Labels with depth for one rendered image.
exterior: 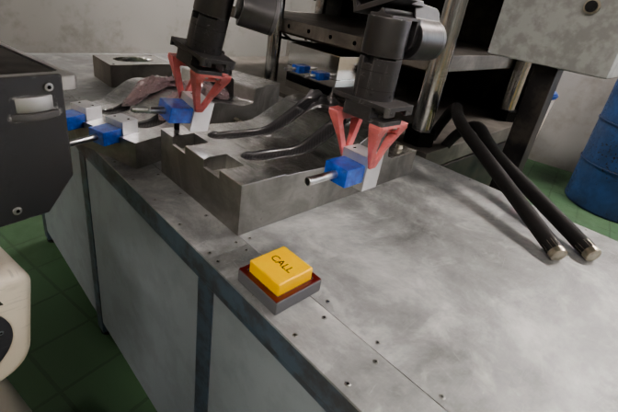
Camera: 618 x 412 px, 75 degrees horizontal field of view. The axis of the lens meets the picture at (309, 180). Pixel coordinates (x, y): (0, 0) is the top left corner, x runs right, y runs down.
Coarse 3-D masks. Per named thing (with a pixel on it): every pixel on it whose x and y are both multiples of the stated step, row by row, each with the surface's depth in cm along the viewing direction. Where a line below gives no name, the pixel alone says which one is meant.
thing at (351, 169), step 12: (360, 144) 62; (348, 156) 60; (360, 156) 58; (336, 168) 57; (348, 168) 56; (360, 168) 58; (372, 168) 59; (312, 180) 53; (324, 180) 55; (336, 180) 57; (348, 180) 57; (360, 180) 59; (372, 180) 61
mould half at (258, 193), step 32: (288, 96) 94; (224, 128) 81; (288, 128) 85; (192, 160) 69; (288, 160) 72; (320, 160) 74; (384, 160) 86; (192, 192) 71; (224, 192) 63; (256, 192) 62; (288, 192) 68; (320, 192) 74; (352, 192) 82; (224, 224) 65; (256, 224) 65
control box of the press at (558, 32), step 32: (512, 0) 106; (544, 0) 101; (576, 0) 97; (608, 0) 92; (512, 32) 108; (544, 32) 103; (576, 32) 98; (608, 32) 94; (544, 64) 104; (576, 64) 99; (608, 64) 95; (544, 96) 110; (512, 128) 118; (512, 160) 120
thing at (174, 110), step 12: (204, 96) 71; (132, 108) 62; (144, 108) 64; (156, 108) 65; (168, 108) 65; (180, 108) 66; (192, 108) 68; (168, 120) 66; (180, 120) 67; (192, 120) 68; (204, 120) 70
